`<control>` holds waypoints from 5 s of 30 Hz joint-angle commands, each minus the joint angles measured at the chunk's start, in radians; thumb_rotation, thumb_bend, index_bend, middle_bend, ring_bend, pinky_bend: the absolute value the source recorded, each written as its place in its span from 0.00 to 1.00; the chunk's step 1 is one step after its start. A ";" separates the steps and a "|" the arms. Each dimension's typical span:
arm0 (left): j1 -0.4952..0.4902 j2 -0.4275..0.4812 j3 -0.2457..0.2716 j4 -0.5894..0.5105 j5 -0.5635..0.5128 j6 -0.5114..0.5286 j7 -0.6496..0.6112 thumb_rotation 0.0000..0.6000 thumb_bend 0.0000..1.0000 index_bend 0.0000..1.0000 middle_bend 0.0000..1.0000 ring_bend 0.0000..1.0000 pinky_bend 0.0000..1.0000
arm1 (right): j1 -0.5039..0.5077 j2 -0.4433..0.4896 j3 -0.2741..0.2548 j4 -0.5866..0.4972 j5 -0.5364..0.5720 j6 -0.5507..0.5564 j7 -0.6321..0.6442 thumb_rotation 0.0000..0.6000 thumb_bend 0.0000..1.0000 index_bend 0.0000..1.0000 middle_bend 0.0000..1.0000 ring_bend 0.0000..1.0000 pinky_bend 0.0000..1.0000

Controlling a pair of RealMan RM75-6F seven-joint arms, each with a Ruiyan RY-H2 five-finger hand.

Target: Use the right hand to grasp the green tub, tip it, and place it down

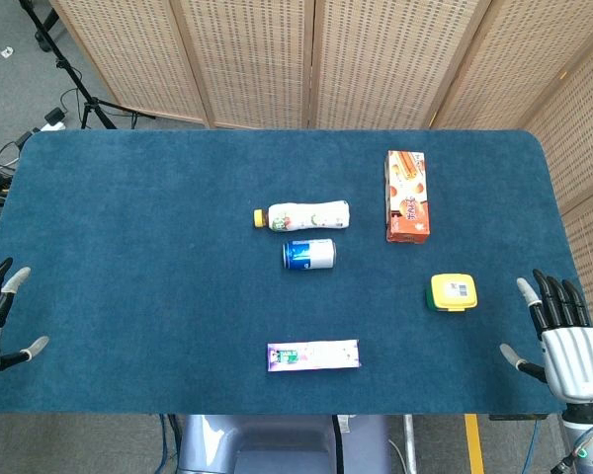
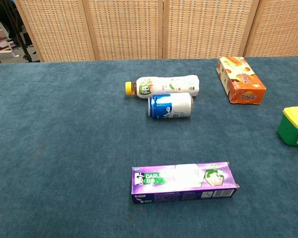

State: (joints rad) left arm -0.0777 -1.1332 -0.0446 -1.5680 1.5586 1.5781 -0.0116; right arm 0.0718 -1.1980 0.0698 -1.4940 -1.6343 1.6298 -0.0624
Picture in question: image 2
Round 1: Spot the green tub with yellow lid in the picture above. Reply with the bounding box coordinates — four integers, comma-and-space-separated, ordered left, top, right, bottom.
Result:
277, 106, 298, 147

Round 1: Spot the blue and white can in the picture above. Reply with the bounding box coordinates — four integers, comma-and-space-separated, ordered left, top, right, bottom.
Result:
147, 92, 194, 120

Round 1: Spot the white bottle with yellow cap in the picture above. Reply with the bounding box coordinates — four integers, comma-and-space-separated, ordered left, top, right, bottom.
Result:
125, 74, 200, 99

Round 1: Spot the purple toothpaste box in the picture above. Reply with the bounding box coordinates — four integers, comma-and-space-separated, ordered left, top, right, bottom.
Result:
131, 162, 240, 205

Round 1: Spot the wooden rattan folding screen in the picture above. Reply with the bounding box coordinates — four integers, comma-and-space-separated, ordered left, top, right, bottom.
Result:
14, 0, 298, 62

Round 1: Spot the orange snack box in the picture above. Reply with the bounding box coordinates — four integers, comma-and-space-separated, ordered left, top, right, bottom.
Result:
216, 56, 267, 105

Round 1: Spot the black tripod stand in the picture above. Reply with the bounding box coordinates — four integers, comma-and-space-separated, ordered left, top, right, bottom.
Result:
3, 0, 41, 63

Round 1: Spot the white shelf with clutter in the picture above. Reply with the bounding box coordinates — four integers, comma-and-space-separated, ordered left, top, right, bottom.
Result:
0, 19, 20, 64

